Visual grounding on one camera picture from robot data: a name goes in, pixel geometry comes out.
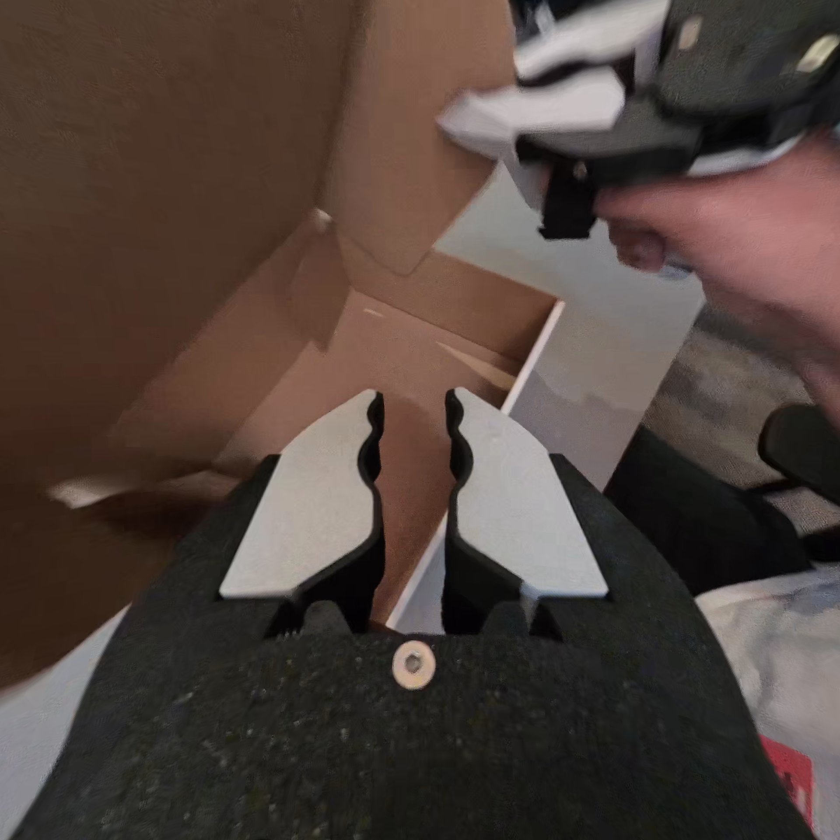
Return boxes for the white cardboard box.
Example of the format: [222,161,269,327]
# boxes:
[0,0,567,690]

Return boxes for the black office chair base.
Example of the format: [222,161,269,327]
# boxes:
[748,403,840,565]

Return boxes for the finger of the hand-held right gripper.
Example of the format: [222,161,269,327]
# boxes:
[514,0,672,88]
[436,67,626,164]

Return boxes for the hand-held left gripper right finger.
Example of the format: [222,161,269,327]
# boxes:
[443,387,610,636]

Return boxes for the person's right hand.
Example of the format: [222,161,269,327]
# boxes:
[594,128,840,421]

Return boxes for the white printed cloth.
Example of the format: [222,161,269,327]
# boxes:
[694,566,840,840]

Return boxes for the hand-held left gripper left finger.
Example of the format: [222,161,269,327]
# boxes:
[218,389,386,634]

